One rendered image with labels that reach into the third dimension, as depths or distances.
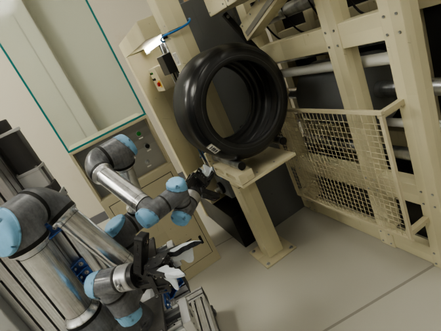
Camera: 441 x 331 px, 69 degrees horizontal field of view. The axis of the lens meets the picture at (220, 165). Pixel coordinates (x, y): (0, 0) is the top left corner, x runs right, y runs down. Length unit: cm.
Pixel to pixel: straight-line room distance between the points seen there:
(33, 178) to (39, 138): 316
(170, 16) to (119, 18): 243
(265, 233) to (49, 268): 159
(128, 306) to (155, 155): 142
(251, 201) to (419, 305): 107
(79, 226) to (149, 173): 125
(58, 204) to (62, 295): 26
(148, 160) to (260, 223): 89
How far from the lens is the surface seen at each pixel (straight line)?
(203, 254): 260
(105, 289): 101
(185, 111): 158
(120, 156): 144
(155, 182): 229
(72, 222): 110
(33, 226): 102
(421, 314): 196
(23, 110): 450
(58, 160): 452
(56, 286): 109
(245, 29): 200
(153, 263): 92
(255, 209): 224
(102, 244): 111
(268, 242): 239
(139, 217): 117
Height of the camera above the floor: 152
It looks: 20 degrees down
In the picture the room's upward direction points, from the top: 25 degrees counter-clockwise
